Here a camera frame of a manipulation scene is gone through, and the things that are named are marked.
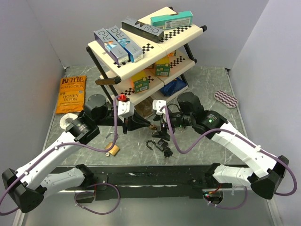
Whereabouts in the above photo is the teal toothpaste box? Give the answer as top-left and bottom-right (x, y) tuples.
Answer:
(150, 11), (193, 30)

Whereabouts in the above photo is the purple wavy sponge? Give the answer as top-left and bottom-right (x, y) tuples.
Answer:
(214, 90), (238, 109)

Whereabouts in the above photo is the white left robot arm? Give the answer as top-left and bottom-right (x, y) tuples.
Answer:
(2, 94), (151, 213)

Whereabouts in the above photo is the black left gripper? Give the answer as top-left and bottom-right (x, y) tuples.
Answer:
(95, 108), (150, 134)

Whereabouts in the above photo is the brown packaged item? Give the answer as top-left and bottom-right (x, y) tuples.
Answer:
(135, 97), (154, 118)

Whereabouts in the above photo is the green yellow box rear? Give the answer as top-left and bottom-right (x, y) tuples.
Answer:
(154, 56), (170, 77)

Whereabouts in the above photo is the brown wooden-handled tool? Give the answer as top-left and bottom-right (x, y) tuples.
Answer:
(95, 76), (121, 85)

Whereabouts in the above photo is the cream three-tier shelf rack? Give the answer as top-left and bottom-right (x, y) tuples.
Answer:
(86, 6), (208, 113)

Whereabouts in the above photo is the small brass long-shackle padlock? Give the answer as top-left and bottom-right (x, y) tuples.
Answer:
(149, 124), (158, 132)

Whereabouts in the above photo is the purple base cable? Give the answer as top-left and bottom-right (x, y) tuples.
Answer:
(74, 183), (122, 215)
(204, 183), (248, 210)

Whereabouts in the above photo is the blue R+O box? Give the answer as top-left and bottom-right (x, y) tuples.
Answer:
(107, 26), (143, 63)

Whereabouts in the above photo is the dark grey R+O box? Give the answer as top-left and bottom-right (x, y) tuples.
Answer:
(121, 17), (164, 43)

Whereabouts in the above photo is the green yellow box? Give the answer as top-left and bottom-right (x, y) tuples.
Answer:
(154, 56), (170, 77)
(130, 70), (149, 93)

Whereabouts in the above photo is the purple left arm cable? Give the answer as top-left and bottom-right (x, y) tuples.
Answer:
(0, 95), (119, 215)

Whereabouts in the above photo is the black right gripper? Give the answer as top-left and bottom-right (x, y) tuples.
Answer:
(152, 108), (194, 141)

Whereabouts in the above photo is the orange Kettle chips bag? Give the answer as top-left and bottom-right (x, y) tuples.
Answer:
(55, 75), (87, 114)

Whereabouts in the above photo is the large brass padlock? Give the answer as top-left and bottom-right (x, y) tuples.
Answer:
(105, 131), (120, 157)

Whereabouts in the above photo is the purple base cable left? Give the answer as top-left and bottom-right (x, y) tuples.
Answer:
(74, 183), (122, 215)

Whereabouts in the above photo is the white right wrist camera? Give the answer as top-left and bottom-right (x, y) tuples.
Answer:
(152, 99), (166, 115)

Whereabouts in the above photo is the purple R+O box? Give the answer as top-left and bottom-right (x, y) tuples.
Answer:
(94, 28), (129, 65)

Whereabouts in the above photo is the white tape roll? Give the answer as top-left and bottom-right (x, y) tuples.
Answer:
(59, 113), (78, 129)

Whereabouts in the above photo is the black-headed key bunch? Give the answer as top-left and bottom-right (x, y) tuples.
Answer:
(163, 147), (178, 160)

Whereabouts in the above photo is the blue snack bag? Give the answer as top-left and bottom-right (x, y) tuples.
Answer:
(159, 78), (187, 97)

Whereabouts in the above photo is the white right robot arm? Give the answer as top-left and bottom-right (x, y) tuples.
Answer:
(152, 92), (289, 200)

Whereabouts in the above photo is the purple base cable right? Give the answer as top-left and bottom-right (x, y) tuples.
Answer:
(204, 183), (248, 210)

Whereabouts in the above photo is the green yellow box front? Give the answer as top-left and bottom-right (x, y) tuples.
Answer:
(130, 70), (149, 93)

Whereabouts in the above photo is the black round padlock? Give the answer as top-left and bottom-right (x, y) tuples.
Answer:
(146, 139), (168, 152)

